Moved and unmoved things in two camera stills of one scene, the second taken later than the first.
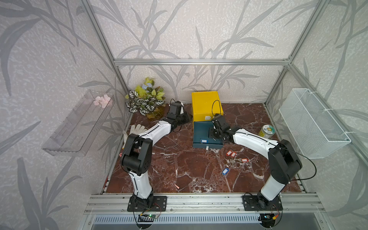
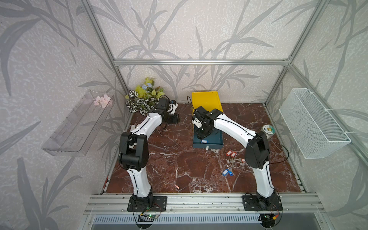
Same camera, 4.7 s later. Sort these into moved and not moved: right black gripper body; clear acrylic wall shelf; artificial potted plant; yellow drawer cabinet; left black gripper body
Moved: left black gripper body; right black gripper body
Not moved: clear acrylic wall shelf; yellow drawer cabinet; artificial potted plant
